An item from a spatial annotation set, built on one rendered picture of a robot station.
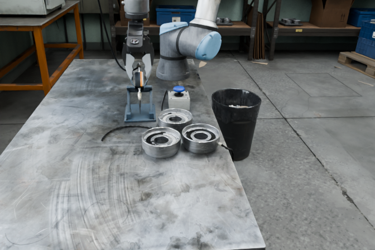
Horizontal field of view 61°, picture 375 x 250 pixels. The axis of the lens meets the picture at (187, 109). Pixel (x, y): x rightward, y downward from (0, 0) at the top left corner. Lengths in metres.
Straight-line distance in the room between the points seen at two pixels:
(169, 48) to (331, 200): 1.35
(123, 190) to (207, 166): 0.22
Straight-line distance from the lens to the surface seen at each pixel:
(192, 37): 1.26
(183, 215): 0.69
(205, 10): 1.28
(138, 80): 1.04
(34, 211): 0.75
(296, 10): 5.29
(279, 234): 1.84
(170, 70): 1.36
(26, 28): 2.85
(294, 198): 2.07
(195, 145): 0.85
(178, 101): 1.08
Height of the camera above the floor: 1.28
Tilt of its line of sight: 25 degrees down
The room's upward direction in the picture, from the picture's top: 2 degrees clockwise
